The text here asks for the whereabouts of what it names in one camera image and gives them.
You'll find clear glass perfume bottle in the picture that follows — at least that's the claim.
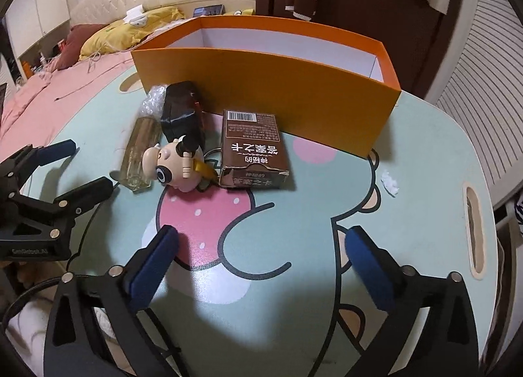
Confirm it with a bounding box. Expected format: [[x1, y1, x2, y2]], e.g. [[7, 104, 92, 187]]
[[110, 85, 168, 193]]

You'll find orange cardboard box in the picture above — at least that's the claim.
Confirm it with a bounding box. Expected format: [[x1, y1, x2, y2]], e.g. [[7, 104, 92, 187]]
[[131, 15, 402, 157]]

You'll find maroon pillow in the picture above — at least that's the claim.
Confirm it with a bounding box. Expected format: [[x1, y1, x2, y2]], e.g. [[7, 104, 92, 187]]
[[55, 25, 111, 71]]

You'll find white wardrobe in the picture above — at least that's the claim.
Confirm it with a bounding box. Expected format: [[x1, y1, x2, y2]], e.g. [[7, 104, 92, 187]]
[[4, 0, 111, 63]]

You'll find white slatted panel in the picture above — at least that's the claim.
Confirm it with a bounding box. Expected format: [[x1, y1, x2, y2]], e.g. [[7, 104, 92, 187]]
[[433, 0, 523, 206]]

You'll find pig figure keychain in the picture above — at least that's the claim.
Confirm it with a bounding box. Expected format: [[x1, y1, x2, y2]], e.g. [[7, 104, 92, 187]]
[[153, 135, 223, 194]]

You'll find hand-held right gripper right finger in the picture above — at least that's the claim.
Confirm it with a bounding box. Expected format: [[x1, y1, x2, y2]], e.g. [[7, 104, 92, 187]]
[[344, 225, 481, 377]]

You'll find yellow pillow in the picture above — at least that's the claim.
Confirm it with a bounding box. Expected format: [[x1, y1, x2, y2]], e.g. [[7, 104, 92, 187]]
[[79, 6, 185, 61]]

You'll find pink blanket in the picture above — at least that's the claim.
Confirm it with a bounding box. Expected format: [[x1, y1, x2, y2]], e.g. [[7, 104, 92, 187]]
[[0, 50, 142, 145]]

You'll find dark glossy pouch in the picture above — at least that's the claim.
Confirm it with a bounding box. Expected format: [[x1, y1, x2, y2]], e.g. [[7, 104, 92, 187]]
[[160, 80, 208, 157]]

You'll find brown drink carton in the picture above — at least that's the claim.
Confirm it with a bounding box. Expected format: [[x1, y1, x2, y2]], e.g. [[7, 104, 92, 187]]
[[218, 109, 292, 190]]

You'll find white paper scrap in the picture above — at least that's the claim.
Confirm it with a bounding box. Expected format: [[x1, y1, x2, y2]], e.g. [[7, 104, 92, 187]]
[[380, 170, 401, 198]]

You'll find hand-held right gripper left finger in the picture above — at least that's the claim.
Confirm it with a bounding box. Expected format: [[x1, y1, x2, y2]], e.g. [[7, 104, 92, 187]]
[[43, 224, 193, 377]]

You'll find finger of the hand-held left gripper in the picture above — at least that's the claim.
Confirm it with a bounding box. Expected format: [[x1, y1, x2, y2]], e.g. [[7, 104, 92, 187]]
[[8, 177, 116, 226], [0, 139, 78, 198]]

